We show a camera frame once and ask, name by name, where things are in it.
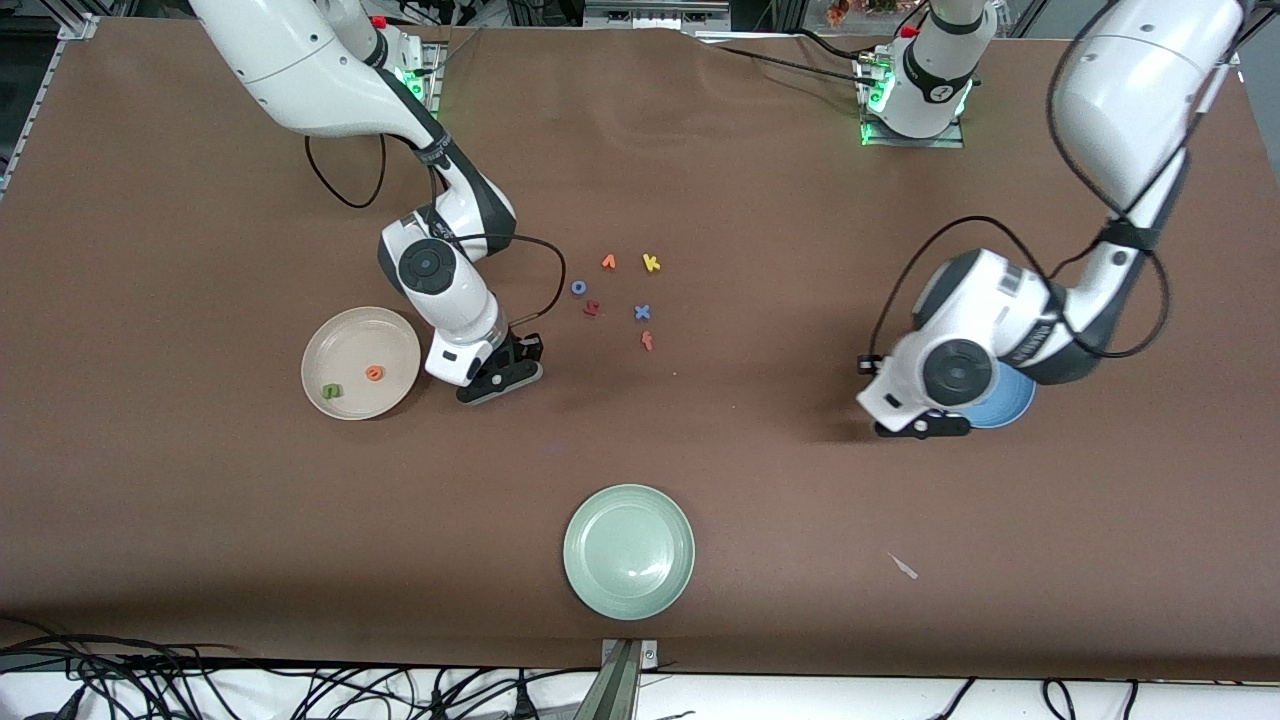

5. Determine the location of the beige round plate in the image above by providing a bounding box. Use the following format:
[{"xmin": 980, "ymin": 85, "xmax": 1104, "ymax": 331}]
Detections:
[{"xmin": 301, "ymin": 306, "xmax": 422, "ymax": 421}]

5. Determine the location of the brown table cover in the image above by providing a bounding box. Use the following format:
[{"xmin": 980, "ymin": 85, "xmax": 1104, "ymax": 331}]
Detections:
[{"xmin": 0, "ymin": 18, "xmax": 1280, "ymax": 683}]

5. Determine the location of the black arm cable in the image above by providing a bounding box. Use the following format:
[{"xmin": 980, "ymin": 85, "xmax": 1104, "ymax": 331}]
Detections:
[
  {"xmin": 857, "ymin": 0, "xmax": 1251, "ymax": 377},
  {"xmin": 303, "ymin": 135, "xmax": 568, "ymax": 336}
]

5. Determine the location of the grey metal box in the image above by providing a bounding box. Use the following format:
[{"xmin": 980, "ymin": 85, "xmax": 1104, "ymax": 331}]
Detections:
[{"xmin": 583, "ymin": 0, "xmax": 732, "ymax": 27}]

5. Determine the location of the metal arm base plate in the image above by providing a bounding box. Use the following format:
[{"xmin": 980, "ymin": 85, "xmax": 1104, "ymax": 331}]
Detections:
[
  {"xmin": 405, "ymin": 40, "xmax": 447, "ymax": 137},
  {"xmin": 860, "ymin": 50, "xmax": 966, "ymax": 151}
]

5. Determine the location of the blue round plate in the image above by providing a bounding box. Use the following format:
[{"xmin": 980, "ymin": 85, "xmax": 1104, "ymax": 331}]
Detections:
[{"xmin": 960, "ymin": 372, "xmax": 1038, "ymax": 430}]

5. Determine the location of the black cable bundle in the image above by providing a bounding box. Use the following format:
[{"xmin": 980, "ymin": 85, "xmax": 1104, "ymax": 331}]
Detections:
[{"xmin": 0, "ymin": 615, "xmax": 601, "ymax": 720}]

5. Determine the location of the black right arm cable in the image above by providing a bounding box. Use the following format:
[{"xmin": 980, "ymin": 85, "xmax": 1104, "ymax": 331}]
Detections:
[{"xmin": 303, "ymin": 135, "xmax": 568, "ymax": 336}]

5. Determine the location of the aluminium profile with bracket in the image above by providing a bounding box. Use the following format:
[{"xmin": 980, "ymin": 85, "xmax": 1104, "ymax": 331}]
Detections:
[{"xmin": 1205, "ymin": 0, "xmax": 1280, "ymax": 67}]

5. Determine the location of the aluminium frame rail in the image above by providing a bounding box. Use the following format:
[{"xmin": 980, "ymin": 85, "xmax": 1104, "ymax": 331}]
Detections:
[{"xmin": 0, "ymin": 14, "xmax": 101, "ymax": 196}]

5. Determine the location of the metal camera mount pole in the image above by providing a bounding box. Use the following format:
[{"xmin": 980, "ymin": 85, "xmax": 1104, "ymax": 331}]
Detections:
[{"xmin": 575, "ymin": 638, "xmax": 661, "ymax": 720}]

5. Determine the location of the black base power cable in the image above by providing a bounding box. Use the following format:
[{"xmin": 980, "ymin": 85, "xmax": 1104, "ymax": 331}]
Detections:
[{"xmin": 700, "ymin": 28, "xmax": 881, "ymax": 91}]

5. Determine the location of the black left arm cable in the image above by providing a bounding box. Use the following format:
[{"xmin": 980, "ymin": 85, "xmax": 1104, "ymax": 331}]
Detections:
[{"xmin": 857, "ymin": 0, "xmax": 1251, "ymax": 377}]

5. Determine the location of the pale green round plate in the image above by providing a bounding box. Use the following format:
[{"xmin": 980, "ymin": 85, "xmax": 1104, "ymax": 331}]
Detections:
[{"xmin": 563, "ymin": 484, "xmax": 696, "ymax": 621}]

